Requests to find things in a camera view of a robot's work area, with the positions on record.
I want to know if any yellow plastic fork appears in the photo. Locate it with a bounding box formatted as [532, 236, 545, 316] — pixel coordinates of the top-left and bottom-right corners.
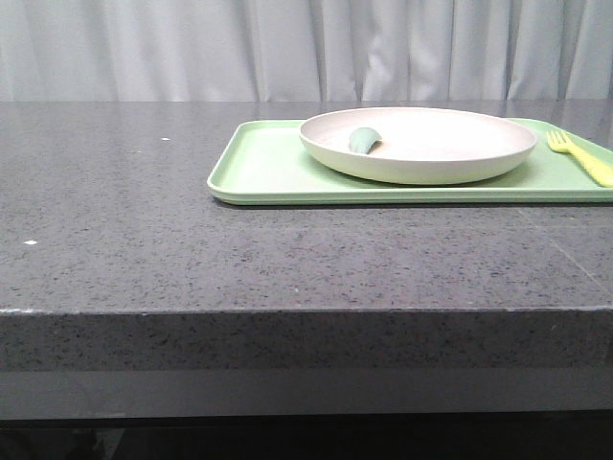
[546, 130, 612, 188]

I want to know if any green plastic knife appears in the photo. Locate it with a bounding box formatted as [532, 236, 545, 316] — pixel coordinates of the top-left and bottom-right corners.
[349, 126, 382, 154]

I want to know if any white round plate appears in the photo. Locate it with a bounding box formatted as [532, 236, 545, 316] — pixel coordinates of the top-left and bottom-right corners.
[299, 107, 537, 185]

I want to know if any light green serving tray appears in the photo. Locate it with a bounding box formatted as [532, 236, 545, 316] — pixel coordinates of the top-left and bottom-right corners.
[207, 119, 612, 206]

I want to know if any white curtain backdrop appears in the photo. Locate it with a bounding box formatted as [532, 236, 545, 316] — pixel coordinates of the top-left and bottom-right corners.
[1, 1, 612, 102]

